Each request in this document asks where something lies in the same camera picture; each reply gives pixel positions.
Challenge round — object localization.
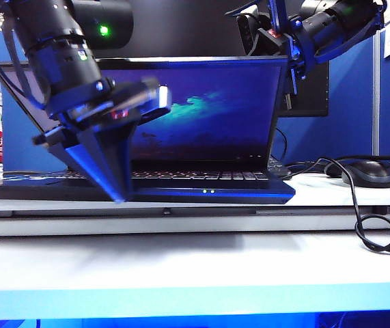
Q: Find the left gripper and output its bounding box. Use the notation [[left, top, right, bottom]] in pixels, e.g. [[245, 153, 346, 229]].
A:
[[32, 79, 141, 204]]

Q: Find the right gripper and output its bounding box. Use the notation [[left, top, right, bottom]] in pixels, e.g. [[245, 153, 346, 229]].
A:
[[258, 16, 318, 111]]

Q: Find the black Hasee laptop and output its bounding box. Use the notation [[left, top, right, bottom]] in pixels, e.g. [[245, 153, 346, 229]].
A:
[[0, 56, 296, 205]]

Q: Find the black rounded object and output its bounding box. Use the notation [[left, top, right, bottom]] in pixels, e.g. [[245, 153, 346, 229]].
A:
[[324, 162, 344, 177]]

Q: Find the black grey computer mouse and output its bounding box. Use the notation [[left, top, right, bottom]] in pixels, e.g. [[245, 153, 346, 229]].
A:
[[341, 159, 390, 189]]

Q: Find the black ASUS monitor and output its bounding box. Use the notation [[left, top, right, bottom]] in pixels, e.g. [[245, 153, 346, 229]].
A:
[[88, 0, 331, 119]]

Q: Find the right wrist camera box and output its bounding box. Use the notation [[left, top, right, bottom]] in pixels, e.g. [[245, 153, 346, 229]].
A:
[[236, 12, 261, 57]]

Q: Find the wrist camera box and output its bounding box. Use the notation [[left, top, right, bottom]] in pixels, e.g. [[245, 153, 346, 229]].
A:
[[139, 77, 173, 121], [236, 12, 261, 57]]

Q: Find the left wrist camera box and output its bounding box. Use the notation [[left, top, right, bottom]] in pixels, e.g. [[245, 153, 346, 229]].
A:
[[139, 77, 173, 121]]

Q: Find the black laptop power cable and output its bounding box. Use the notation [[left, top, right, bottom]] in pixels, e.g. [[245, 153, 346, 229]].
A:
[[269, 126, 293, 180]]

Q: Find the silver partition corner post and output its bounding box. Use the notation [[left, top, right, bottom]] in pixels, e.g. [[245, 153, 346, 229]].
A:
[[372, 32, 382, 156]]

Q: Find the black mouse cable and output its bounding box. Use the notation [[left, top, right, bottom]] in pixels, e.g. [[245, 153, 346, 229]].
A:
[[312, 156, 390, 257]]

